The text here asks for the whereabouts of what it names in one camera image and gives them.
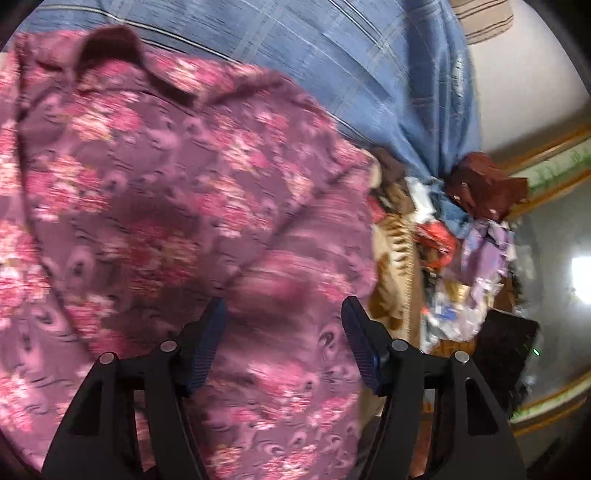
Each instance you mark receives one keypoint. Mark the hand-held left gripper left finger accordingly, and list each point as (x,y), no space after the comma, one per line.
(210,337)

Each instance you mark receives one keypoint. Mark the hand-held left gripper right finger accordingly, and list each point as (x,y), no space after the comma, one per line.
(361,344)

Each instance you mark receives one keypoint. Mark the purple floral garment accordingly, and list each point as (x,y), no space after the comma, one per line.
(161,207)

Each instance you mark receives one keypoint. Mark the beige floral fleece blanket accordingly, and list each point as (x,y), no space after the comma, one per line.
(392,263)

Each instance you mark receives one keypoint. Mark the lilac floral cloth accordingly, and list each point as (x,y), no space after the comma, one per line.
(487,251)

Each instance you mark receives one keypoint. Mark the red cloth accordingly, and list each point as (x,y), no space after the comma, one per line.
(436,240)

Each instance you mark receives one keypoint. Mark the maroon cloth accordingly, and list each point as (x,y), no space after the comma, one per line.
(485,184)

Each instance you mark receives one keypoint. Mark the dark brown cloth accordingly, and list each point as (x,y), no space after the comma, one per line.
(391,168)

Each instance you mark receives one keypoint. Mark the blue checked cloth bundle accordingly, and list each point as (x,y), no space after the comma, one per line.
(351,69)

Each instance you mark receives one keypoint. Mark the green wooden frame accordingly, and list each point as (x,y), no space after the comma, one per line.
(549,173)

